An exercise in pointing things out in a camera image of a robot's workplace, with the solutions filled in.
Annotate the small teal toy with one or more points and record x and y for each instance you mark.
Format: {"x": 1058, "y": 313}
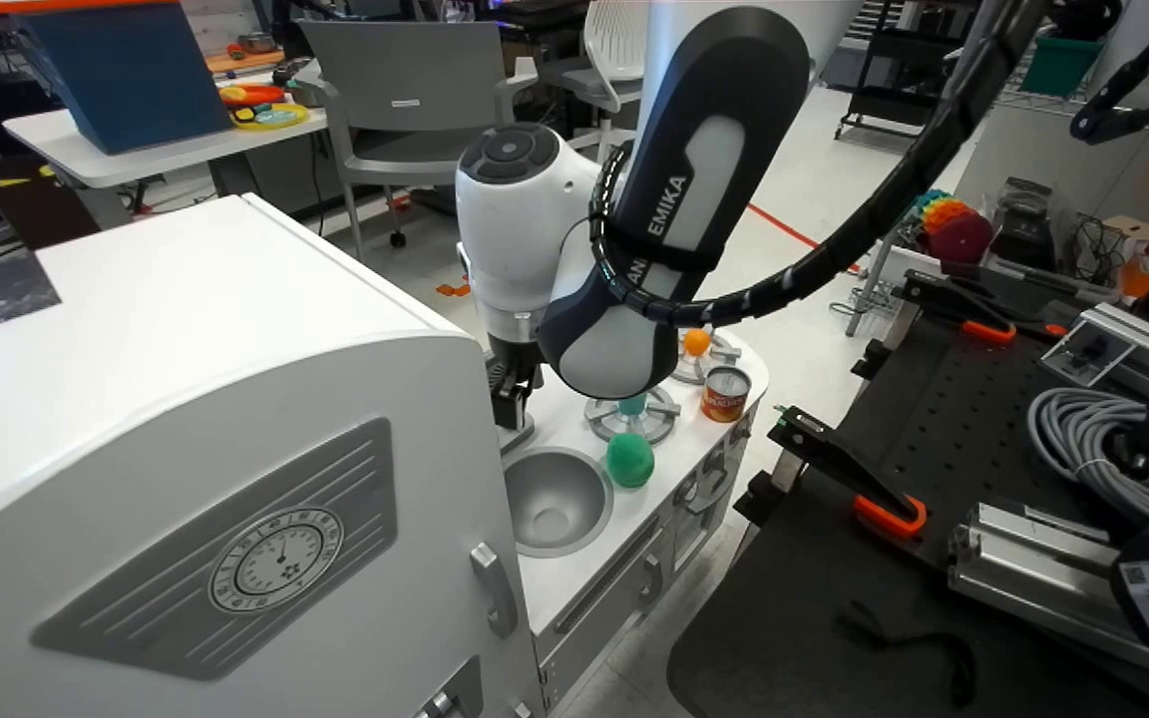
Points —
{"x": 631, "y": 405}

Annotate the grey chair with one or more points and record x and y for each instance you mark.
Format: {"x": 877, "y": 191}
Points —
{"x": 405, "y": 90}

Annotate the green rounded toy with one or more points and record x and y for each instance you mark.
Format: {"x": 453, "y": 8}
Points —
{"x": 629, "y": 461}

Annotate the white office chair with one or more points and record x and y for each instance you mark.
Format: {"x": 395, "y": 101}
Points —
{"x": 606, "y": 50}

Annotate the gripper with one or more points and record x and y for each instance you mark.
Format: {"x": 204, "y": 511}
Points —
{"x": 515, "y": 367}

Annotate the blue box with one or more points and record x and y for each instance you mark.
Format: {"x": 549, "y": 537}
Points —
{"x": 126, "y": 70}

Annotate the aluminium profile bar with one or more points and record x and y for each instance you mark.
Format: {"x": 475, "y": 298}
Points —
{"x": 1023, "y": 568}

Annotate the black cart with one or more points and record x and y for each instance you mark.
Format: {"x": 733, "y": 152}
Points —
{"x": 899, "y": 70}

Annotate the grey toy sink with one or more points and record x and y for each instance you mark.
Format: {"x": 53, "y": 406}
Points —
{"x": 555, "y": 499}

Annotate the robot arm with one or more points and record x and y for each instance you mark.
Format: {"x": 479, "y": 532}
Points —
{"x": 520, "y": 234}

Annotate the rainbow stacking toy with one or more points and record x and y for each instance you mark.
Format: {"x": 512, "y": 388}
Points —
{"x": 954, "y": 229}

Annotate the red labelled tin can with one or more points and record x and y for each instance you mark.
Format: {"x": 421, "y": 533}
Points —
{"x": 724, "y": 399}

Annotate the white toy kitchen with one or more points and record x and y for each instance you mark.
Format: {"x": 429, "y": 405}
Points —
{"x": 186, "y": 399}

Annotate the white table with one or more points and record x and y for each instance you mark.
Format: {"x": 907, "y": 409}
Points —
{"x": 126, "y": 155}

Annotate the orange ball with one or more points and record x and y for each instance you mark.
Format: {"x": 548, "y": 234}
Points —
{"x": 696, "y": 342}

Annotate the grey toy burner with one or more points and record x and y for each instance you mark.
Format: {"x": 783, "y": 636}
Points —
{"x": 724, "y": 351}
{"x": 656, "y": 417}

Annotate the stack of colourful plates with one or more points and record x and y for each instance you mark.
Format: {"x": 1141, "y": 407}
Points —
{"x": 265, "y": 105}

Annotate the green bin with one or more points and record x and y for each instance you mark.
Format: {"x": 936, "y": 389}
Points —
{"x": 1058, "y": 65}

